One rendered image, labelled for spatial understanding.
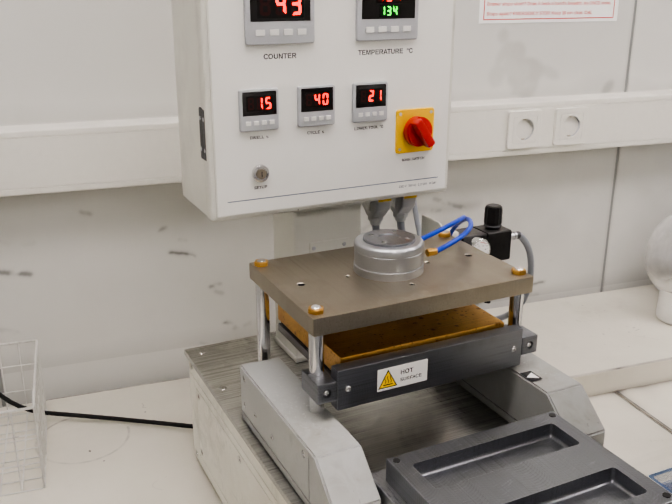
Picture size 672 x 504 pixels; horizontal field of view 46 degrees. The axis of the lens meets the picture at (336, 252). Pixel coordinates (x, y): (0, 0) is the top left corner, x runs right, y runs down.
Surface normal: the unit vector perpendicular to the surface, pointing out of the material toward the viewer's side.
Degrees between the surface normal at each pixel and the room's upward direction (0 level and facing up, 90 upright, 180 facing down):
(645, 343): 0
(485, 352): 90
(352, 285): 0
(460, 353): 90
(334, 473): 41
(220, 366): 0
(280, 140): 90
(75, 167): 90
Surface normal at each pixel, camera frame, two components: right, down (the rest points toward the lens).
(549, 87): 0.34, 0.31
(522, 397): -0.90, 0.14
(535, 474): 0.00, -0.95
